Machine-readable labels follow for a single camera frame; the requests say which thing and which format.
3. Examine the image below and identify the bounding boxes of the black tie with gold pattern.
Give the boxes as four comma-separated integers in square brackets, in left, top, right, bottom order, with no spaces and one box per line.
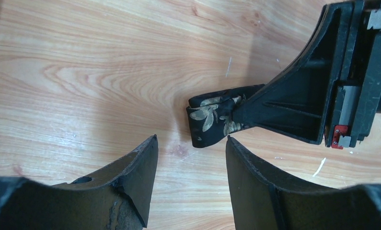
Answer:
[186,84,264,148]

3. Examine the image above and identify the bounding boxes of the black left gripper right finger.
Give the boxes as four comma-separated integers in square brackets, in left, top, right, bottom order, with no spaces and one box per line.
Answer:
[226,137,381,230]

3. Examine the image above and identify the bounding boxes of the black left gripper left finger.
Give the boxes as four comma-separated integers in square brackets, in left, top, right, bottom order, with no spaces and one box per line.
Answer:
[0,135,158,230]

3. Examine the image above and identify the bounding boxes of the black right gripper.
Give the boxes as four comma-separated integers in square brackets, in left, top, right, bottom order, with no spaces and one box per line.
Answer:
[233,0,381,149]

